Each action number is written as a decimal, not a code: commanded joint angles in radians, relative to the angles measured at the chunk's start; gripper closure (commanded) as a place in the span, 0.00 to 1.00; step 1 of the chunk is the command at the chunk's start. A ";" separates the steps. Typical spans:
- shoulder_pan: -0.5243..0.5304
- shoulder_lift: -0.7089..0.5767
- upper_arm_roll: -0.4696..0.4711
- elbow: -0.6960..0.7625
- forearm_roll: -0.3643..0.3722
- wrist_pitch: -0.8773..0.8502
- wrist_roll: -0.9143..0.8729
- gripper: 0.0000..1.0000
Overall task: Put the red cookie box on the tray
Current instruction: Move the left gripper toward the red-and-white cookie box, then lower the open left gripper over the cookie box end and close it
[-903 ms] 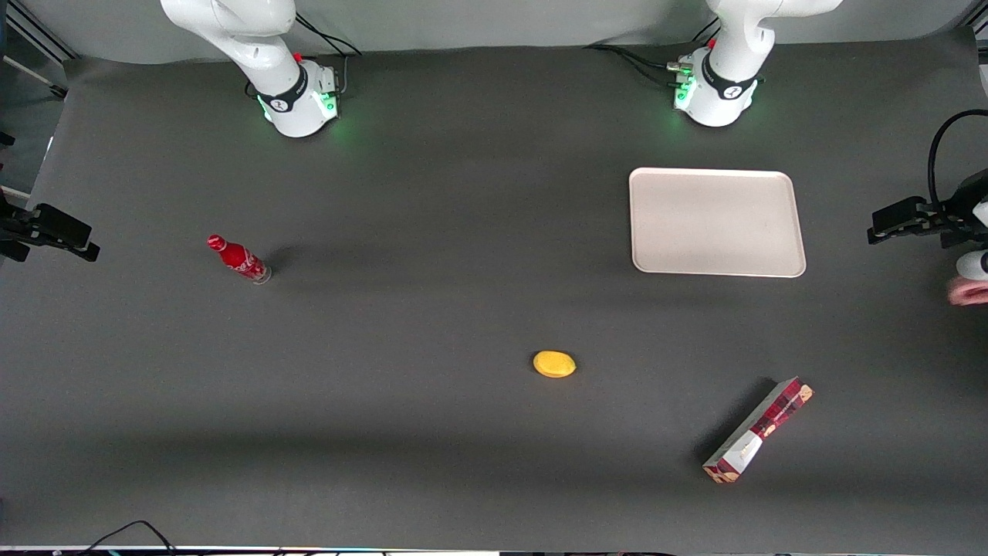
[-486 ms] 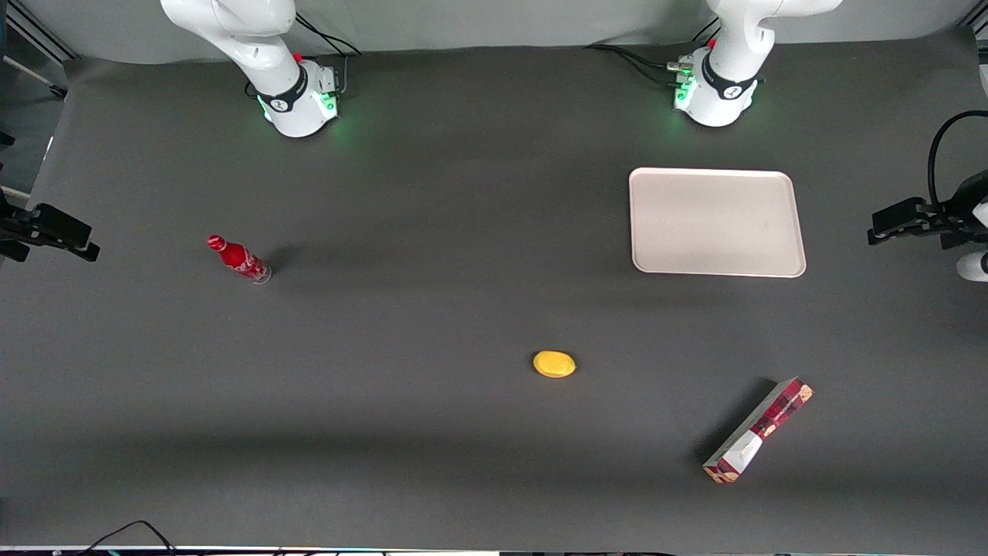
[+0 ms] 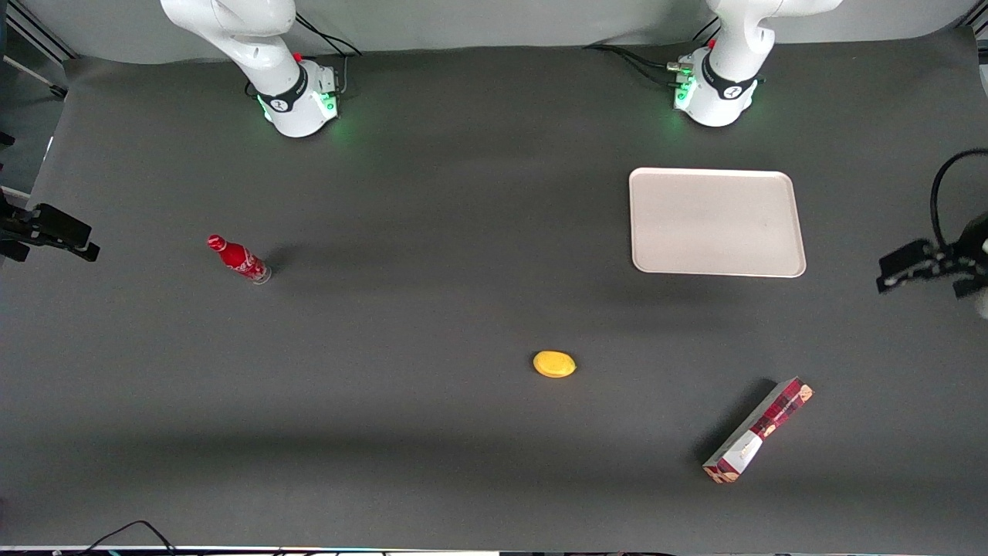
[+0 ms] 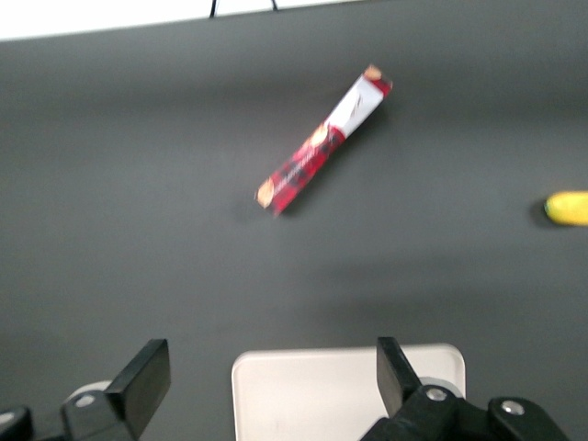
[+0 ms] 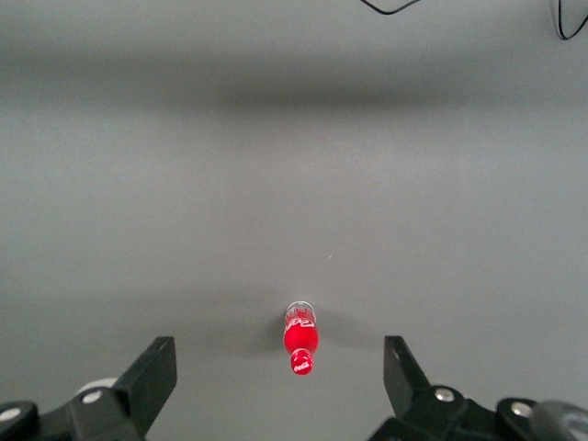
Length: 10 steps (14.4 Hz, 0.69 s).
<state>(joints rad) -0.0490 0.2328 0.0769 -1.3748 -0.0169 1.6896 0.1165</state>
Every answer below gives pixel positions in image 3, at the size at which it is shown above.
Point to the yellow lemon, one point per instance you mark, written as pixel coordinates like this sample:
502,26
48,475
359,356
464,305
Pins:
554,364

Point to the aluminium frame rail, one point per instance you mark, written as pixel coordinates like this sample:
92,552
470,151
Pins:
38,35

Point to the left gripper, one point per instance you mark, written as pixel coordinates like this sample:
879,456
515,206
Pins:
966,255

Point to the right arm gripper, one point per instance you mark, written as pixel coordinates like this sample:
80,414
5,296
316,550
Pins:
17,225

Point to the beige rectangular plastic tray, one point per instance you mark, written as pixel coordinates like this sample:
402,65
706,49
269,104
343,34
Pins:
716,222

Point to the red plaid cookie box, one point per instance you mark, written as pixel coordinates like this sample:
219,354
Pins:
760,428

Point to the red cola bottle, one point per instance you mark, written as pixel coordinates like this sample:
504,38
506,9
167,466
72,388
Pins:
238,259

